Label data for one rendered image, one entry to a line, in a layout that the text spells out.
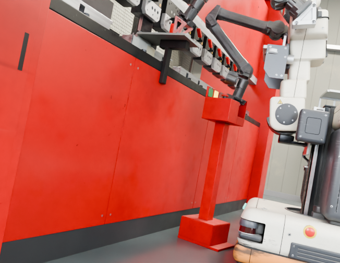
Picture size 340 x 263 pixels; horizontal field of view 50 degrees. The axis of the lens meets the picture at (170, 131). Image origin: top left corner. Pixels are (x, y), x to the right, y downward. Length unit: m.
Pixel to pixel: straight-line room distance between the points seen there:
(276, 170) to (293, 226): 4.49
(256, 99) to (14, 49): 3.12
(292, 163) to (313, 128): 4.39
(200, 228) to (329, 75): 4.69
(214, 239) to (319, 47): 1.09
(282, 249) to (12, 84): 1.19
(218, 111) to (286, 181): 4.23
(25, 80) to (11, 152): 0.19
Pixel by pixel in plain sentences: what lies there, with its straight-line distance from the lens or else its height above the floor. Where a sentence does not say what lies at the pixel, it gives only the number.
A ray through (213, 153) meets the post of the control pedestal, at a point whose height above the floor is 0.48.
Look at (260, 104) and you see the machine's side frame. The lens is 3.87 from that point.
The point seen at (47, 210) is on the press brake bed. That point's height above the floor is 0.19.
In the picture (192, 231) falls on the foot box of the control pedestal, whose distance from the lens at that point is 2.01.
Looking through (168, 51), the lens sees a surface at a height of 0.93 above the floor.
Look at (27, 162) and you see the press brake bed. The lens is 1.23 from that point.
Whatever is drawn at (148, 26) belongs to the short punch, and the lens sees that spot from 1.98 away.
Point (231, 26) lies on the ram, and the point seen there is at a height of 1.50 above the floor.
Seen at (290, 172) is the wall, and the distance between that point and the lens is 6.10.
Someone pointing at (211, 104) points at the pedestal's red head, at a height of 0.74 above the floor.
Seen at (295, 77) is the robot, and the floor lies 0.91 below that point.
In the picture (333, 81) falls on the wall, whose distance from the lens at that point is 6.31.
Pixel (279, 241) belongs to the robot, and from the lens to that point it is 1.63.
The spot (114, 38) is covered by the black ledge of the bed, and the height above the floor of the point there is 0.85.
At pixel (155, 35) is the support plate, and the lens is 1.83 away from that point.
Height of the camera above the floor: 0.48
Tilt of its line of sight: 2 degrees up
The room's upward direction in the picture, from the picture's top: 10 degrees clockwise
